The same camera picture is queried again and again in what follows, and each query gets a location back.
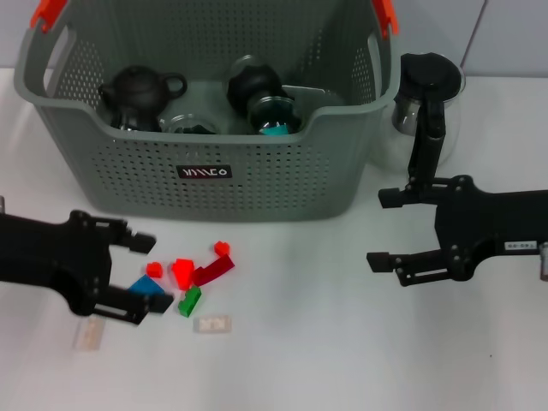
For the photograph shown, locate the green toy brick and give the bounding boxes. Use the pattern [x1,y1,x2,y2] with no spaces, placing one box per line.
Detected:
[177,285,203,319]

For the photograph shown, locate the grey perforated storage bin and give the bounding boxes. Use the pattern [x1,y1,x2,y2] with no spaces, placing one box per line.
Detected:
[12,0,402,223]

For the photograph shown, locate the orange bin handle clip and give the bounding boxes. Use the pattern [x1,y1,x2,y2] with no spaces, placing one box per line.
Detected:
[32,0,69,33]
[371,0,400,39]

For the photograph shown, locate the blue toy brick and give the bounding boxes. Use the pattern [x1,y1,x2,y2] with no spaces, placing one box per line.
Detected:
[127,273,168,299]

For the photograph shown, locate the black clay teapot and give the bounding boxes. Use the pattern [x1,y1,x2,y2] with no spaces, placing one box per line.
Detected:
[97,63,188,122]

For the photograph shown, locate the glass coffee pot black lid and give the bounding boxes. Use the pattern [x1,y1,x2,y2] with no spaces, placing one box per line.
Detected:
[370,51,467,189]

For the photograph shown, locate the clear toy brick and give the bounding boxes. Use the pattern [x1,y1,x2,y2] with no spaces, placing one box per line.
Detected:
[72,319,108,352]

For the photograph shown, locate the white toy brick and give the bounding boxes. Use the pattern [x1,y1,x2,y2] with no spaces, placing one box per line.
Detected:
[193,314,235,335]

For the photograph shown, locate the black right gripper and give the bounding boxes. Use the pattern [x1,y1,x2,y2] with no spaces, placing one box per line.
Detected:
[366,174,548,288]

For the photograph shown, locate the right gripper cable silver plug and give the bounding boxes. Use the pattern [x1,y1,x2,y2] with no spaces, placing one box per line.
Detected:
[537,241,548,283]

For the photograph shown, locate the long dark red toy brick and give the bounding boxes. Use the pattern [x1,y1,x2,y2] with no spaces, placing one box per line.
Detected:
[190,253,236,288]

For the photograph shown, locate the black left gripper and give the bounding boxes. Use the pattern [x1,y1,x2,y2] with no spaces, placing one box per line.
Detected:
[0,208,176,327]

